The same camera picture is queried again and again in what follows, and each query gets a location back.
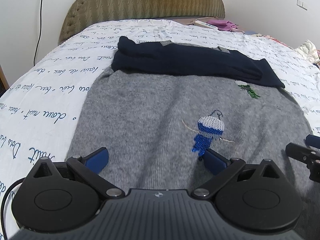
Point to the white wall switch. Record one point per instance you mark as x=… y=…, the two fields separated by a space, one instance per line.
x=301 y=4

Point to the grey navy knit sweater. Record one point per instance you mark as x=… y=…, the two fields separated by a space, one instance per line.
x=148 y=107

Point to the cream quilted garment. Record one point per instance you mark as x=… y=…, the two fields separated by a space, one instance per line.
x=308 y=51

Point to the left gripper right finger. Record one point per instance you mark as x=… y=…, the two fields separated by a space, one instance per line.
x=223 y=170

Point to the white script print bedspread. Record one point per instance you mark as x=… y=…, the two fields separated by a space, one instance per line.
x=40 y=111

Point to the purple cloth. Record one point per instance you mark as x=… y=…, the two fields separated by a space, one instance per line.
x=223 y=25

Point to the olive padded headboard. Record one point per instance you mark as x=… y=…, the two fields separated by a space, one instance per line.
x=84 y=13

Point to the wooden furniture edge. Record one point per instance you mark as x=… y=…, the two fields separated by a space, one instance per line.
x=4 y=86

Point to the red patterned cloth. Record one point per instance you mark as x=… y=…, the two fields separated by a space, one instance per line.
x=253 y=33

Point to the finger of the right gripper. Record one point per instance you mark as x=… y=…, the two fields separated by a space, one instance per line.
x=301 y=153
x=313 y=141

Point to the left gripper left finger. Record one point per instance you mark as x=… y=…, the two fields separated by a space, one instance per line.
x=87 y=169

